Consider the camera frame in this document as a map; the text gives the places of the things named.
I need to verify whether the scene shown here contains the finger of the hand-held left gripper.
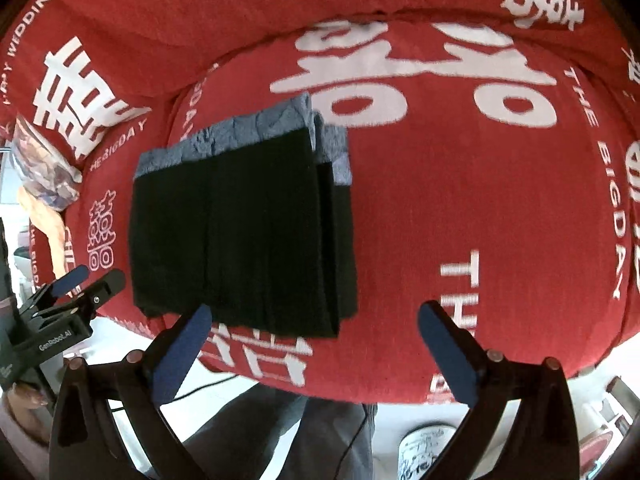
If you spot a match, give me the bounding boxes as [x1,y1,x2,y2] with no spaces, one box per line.
[65,268,126,314]
[20,265,92,314]

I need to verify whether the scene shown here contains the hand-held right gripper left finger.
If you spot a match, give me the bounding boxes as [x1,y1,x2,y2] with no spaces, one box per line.
[49,304,213,480]

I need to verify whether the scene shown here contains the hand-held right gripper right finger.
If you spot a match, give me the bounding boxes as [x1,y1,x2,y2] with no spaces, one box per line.
[417,301,581,480]

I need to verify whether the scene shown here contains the black pants with grey waistband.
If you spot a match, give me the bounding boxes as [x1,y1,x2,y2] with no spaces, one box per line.
[129,92,360,339]

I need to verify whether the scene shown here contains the person's left hand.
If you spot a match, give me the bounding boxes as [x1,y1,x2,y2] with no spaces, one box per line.
[4,385,53,413]

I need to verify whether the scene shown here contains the orange cloth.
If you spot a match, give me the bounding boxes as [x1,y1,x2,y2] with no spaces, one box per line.
[19,185,68,281]

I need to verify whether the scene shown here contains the white printed cup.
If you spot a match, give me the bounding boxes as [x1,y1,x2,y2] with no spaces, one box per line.
[397,425,458,480]

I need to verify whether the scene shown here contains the pale printed pillow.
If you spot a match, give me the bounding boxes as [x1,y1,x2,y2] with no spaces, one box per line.
[12,117,83,206]

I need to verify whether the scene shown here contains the person's grey trouser leg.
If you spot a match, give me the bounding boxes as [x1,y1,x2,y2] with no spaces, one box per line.
[170,382,378,480]

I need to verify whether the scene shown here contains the red printed sofa cover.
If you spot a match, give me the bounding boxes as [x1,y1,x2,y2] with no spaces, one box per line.
[0,0,640,406]

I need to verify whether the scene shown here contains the thin black cable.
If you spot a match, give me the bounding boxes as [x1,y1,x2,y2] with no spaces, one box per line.
[112,372,251,413]

